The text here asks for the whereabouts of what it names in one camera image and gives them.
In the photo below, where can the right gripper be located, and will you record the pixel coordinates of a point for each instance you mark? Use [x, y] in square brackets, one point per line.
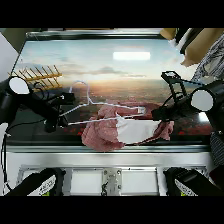
[171, 111]

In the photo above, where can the pink checked shirt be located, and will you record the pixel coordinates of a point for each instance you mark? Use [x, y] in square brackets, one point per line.
[100, 133]

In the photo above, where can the white clothes hanger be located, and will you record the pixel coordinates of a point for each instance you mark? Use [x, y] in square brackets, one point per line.
[89, 100]

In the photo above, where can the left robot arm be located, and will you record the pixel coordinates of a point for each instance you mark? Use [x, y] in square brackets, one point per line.
[33, 103]

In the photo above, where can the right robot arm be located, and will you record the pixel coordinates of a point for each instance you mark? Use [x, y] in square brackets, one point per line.
[216, 110]

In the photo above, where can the checked grey garment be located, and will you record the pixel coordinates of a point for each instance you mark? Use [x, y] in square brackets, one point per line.
[218, 148]

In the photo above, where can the striped grey garment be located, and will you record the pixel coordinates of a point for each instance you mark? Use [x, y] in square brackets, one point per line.
[213, 63]

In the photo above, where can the black garment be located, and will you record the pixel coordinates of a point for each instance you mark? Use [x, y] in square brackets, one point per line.
[190, 40]

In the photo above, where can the brown garment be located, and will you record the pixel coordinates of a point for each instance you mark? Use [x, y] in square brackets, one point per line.
[203, 43]
[167, 33]

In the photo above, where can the yellow wooden rack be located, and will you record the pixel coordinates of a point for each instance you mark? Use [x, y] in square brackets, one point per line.
[40, 76]

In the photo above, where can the silver frame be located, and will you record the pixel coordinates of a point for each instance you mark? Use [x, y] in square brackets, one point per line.
[83, 159]

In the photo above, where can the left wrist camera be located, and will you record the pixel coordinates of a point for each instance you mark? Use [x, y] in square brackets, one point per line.
[68, 97]

